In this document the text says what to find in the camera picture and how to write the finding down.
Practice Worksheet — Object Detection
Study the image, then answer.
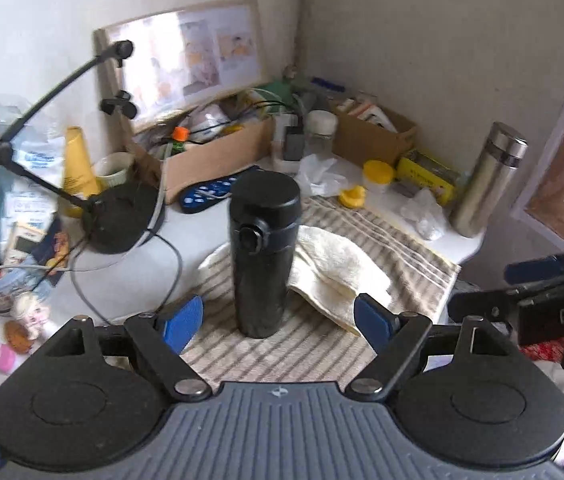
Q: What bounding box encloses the striped beige table mat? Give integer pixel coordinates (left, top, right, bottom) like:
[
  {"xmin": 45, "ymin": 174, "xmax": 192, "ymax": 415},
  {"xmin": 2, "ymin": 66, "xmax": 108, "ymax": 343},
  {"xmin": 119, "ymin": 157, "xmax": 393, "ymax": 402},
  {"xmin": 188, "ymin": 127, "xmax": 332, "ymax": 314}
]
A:
[{"xmin": 183, "ymin": 197, "xmax": 460, "ymax": 387}]

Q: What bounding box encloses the yellow rubber duck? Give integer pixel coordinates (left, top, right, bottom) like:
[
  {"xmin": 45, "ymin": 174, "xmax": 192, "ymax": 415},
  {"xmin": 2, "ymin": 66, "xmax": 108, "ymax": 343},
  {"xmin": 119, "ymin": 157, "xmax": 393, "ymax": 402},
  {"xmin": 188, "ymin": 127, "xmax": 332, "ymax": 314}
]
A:
[{"xmin": 338, "ymin": 185, "xmax": 367, "ymax": 209}]

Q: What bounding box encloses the black thermos bottle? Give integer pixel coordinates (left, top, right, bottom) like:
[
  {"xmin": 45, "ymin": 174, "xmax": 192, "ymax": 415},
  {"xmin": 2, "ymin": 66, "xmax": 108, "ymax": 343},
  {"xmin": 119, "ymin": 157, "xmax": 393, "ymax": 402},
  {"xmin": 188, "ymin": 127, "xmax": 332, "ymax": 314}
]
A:
[{"xmin": 229, "ymin": 169, "xmax": 301, "ymax": 339}]

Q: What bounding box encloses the small cardboard box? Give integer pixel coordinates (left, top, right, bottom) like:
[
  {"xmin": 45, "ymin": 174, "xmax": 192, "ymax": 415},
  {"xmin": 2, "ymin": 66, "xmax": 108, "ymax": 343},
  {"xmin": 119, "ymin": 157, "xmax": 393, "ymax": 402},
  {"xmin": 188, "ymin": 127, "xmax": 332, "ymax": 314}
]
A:
[{"xmin": 329, "ymin": 102, "xmax": 417, "ymax": 166}]

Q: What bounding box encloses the white lid glass jar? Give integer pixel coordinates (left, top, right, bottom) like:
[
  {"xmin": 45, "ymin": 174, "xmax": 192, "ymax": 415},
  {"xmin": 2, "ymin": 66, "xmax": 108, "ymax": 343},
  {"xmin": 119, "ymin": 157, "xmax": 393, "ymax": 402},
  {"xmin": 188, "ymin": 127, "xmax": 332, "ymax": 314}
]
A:
[{"xmin": 303, "ymin": 110, "xmax": 338, "ymax": 157}]

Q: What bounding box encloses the steel thermos bottle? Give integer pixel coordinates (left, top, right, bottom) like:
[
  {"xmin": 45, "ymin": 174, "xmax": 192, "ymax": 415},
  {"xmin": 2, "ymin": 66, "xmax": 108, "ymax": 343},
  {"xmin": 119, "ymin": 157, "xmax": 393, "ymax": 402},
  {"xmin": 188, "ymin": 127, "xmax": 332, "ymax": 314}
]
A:
[{"xmin": 449, "ymin": 122, "xmax": 528, "ymax": 238}]

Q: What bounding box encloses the white fluffy cloth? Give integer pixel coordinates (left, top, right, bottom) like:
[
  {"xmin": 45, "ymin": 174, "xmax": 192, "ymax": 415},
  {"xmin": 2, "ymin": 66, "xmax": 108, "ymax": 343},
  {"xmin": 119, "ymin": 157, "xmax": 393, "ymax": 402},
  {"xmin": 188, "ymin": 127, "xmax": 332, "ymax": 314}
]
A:
[{"xmin": 196, "ymin": 226, "xmax": 391, "ymax": 336}]

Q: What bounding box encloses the yellow lid plastic jar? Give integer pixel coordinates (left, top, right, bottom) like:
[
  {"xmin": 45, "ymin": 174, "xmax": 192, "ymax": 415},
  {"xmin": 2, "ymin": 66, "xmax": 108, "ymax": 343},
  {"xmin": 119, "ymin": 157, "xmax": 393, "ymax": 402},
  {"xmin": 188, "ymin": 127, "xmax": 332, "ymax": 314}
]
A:
[{"xmin": 362, "ymin": 159, "xmax": 395, "ymax": 196}]

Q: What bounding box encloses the wooden picture frame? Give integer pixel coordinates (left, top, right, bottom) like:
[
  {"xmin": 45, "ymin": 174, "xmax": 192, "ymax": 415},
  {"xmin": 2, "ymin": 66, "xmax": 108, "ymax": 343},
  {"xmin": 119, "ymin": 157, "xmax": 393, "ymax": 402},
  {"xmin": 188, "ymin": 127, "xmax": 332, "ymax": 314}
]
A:
[{"xmin": 94, "ymin": 0, "xmax": 269, "ymax": 136}]

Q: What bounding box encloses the pale green ceramic cup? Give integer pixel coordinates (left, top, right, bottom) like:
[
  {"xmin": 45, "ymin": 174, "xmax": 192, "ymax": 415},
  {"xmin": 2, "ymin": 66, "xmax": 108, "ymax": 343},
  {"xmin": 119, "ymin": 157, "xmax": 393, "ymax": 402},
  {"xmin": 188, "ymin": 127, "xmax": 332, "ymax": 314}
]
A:
[{"xmin": 92, "ymin": 152, "xmax": 134, "ymax": 191}]

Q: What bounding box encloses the yellow green tin box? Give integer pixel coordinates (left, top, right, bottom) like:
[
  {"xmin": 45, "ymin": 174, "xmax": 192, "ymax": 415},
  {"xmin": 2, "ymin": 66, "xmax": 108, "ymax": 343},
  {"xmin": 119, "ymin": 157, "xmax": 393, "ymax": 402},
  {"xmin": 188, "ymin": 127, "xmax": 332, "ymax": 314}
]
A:
[{"xmin": 396, "ymin": 150, "xmax": 462, "ymax": 207}]

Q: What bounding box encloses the white tissue packet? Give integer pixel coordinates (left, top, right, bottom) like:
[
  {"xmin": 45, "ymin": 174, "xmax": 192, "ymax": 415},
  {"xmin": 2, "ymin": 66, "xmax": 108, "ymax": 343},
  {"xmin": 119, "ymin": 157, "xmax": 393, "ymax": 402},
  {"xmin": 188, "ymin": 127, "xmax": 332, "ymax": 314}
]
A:
[{"xmin": 0, "ymin": 112, "xmax": 66, "ymax": 257}]

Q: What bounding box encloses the blue white dotted case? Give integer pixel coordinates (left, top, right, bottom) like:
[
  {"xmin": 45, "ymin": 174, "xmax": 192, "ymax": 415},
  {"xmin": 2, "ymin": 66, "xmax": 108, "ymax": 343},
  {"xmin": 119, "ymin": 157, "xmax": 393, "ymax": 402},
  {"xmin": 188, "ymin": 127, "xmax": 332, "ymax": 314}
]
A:
[{"xmin": 177, "ymin": 165, "xmax": 261, "ymax": 214}]

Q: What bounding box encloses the long cardboard box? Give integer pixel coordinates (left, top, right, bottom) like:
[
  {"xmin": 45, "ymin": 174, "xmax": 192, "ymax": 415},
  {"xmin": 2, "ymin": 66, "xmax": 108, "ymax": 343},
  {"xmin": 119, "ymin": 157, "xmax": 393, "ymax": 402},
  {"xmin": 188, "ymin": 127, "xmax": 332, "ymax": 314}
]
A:
[{"xmin": 120, "ymin": 92, "xmax": 282, "ymax": 204}]

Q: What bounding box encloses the orange cap green bottle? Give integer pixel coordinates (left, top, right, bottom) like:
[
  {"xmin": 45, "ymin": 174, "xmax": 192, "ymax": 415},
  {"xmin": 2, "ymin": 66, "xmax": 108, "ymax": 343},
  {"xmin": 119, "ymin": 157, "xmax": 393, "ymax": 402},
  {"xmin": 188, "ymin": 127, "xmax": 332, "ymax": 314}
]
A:
[{"xmin": 171, "ymin": 126, "xmax": 190, "ymax": 154}]

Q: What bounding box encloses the white power strip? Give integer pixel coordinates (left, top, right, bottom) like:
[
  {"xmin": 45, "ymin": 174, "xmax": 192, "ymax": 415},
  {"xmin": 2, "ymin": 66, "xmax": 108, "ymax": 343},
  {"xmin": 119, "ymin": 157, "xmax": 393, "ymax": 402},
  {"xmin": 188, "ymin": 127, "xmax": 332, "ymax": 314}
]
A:
[{"xmin": 271, "ymin": 113, "xmax": 306, "ymax": 176}]

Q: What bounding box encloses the black charger plug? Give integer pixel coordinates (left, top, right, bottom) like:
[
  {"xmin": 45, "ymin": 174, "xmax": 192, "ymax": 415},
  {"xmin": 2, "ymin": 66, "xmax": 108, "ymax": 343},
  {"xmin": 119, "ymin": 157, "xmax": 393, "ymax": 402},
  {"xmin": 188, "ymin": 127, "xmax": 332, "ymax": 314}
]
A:
[{"xmin": 282, "ymin": 126, "xmax": 305, "ymax": 162}]

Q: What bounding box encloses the crumpled white tissue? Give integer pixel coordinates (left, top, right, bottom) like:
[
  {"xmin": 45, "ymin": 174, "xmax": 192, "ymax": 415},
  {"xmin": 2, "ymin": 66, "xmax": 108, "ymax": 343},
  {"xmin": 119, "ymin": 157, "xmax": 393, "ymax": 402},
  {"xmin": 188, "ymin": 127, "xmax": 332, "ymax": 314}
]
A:
[{"xmin": 295, "ymin": 154, "xmax": 348, "ymax": 197}]

